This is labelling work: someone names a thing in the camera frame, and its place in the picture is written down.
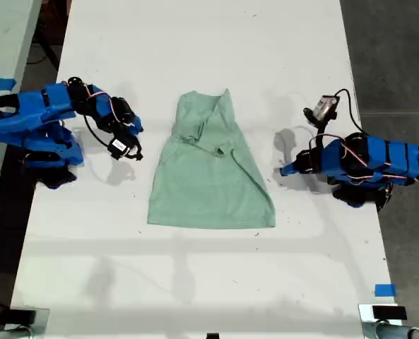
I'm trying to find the pale green T-shirt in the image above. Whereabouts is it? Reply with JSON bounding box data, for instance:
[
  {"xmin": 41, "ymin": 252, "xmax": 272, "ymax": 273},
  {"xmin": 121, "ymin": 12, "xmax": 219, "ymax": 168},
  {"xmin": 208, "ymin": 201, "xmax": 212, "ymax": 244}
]
[{"xmin": 146, "ymin": 88, "xmax": 277, "ymax": 230}]

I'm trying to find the white side table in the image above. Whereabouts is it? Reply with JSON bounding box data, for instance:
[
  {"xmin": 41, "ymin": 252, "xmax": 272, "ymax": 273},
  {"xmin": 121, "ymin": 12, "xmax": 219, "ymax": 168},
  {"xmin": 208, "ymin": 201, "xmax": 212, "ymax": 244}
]
[{"xmin": 0, "ymin": 0, "xmax": 44, "ymax": 227}]

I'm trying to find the square blue tape piece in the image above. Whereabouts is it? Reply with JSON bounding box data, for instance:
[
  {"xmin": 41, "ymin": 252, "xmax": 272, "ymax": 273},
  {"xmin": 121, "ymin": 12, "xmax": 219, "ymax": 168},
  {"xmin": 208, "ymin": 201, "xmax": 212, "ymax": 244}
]
[{"xmin": 374, "ymin": 282, "xmax": 398, "ymax": 298}]

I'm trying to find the shiny metal plate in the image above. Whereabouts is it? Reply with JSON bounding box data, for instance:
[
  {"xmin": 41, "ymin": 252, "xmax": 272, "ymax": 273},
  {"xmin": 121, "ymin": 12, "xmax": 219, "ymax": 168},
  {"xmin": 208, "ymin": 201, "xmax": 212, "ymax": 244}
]
[
  {"xmin": 3, "ymin": 307, "xmax": 52, "ymax": 331},
  {"xmin": 358, "ymin": 302, "xmax": 413, "ymax": 339}
]

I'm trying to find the small black box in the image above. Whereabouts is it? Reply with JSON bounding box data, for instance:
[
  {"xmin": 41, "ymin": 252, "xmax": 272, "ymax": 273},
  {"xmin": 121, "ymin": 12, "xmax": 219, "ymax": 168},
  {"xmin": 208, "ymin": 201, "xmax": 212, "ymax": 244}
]
[
  {"xmin": 8, "ymin": 308, "xmax": 37, "ymax": 326},
  {"xmin": 371, "ymin": 304, "xmax": 408, "ymax": 321}
]

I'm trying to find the grey metal tube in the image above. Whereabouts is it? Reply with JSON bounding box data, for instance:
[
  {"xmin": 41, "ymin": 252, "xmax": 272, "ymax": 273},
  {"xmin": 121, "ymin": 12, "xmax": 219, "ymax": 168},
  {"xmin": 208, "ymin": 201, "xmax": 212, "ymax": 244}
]
[
  {"xmin": 0, "ymin": 326, "xmax": 34, "ymax": 339},
  {"xmin": 372, "ymin": 321, "xmax": 419, "ymax": 339}
]

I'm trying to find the red white arm wire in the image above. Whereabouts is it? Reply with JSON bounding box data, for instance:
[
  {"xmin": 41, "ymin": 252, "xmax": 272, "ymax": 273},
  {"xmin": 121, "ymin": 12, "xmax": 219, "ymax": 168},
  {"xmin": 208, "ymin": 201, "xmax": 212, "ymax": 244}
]
[
  {"xmin": 85, "ymin": 83, "xmax": 126, "ymax": 124},
  {"xmin": 308, "ymin": 133, "xmax": 410, "ymax": 184}
]

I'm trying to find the arm camera box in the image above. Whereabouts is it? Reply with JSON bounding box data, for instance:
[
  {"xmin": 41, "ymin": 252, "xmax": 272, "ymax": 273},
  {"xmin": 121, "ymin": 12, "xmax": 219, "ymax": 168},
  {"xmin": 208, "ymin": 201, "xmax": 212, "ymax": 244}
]
[
  {"xmin": 302, "ymin": 94, "xmax": 340, "ymax": 126},
  {"xmin": 107, "ymin": 137, "xmax": 144, "ymax": 162}
]

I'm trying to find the arm camera stalk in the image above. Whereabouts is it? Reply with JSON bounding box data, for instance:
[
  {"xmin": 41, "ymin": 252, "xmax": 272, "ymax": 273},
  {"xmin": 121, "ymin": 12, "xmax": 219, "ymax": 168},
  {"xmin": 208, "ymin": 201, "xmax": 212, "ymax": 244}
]
[{"xmin": 314, "ymin": 118, "xmax": 334, "ymax": 148}]

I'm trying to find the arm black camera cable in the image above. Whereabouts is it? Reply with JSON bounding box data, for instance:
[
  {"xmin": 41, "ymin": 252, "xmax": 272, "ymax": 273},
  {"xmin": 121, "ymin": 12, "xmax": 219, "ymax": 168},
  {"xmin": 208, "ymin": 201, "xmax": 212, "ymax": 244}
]
[
  {"xmin": 334, "ymin": 88, "xmax": 369, "ymax": 137},
  {"xmin": 82, "ymin": 113, "xmax": 112, "ymax": 148}
]

